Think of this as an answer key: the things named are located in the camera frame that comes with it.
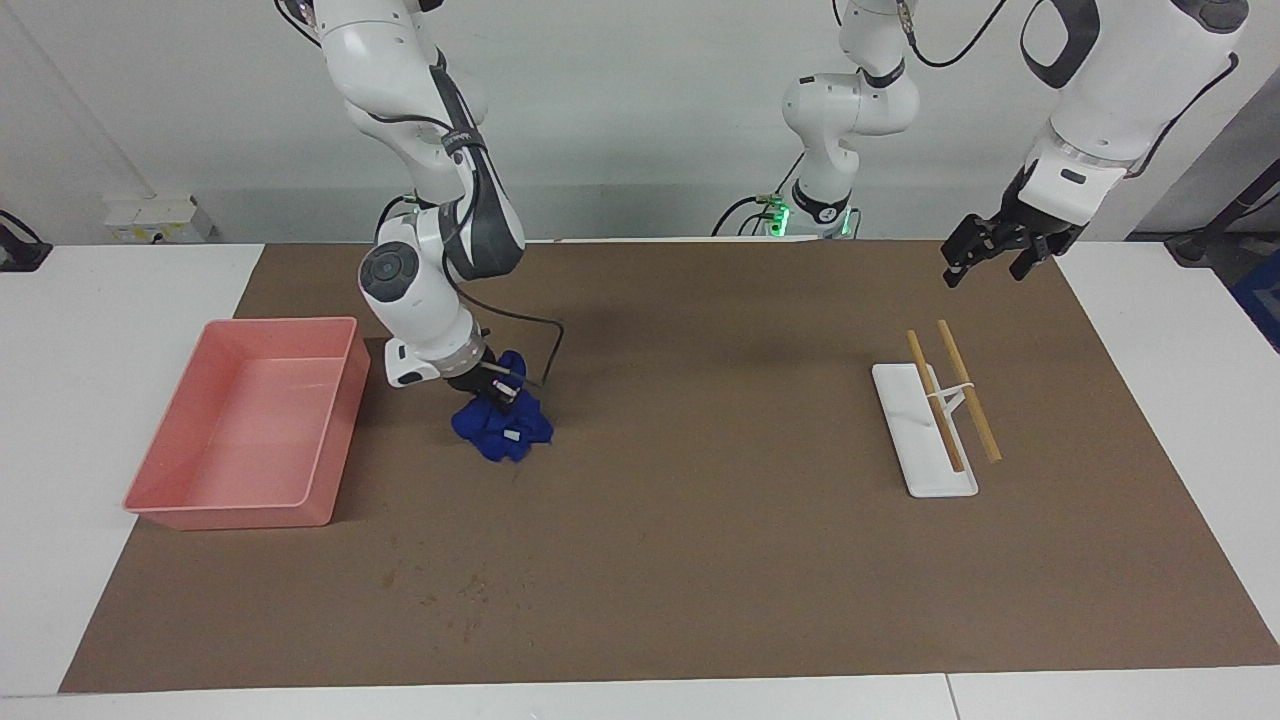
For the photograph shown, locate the pink plastic bin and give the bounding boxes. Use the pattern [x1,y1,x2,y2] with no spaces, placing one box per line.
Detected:
[123,317,372,531]

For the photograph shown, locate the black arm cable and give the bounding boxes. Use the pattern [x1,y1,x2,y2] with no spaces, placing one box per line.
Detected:
[900,0,1241,181]
[275,0,565,389]

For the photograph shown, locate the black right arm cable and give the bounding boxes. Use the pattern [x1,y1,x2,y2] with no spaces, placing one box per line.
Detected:
[275,0,565,389]

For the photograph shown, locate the brown table mat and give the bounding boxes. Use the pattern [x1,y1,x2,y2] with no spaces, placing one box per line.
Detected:
[58,240,1280,694]

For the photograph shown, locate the black arm base cables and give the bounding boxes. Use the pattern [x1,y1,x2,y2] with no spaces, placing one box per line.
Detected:
[712,150,806,238]

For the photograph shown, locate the white wall socket strip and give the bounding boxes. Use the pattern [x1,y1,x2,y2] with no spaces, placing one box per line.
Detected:
[104,197,213,244]

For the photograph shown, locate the black stand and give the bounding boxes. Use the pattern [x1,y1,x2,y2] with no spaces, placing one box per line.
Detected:
[1165,160,1280,266]

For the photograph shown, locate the blue towel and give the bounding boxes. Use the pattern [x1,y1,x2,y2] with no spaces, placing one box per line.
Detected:
[450,349,554,464]

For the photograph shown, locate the blue box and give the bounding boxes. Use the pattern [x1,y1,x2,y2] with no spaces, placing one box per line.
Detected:
[1232,250,1280,353]

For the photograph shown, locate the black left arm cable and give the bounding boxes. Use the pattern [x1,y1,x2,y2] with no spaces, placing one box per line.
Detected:
[900,0,1241,181]

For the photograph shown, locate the black table clamp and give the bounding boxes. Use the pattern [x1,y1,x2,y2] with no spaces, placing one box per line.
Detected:
[0,210,53,273]

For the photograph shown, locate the wooden rack rod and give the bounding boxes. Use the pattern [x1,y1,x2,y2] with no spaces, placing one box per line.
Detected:
[937,319,1003,463]
[906,330,967,473]

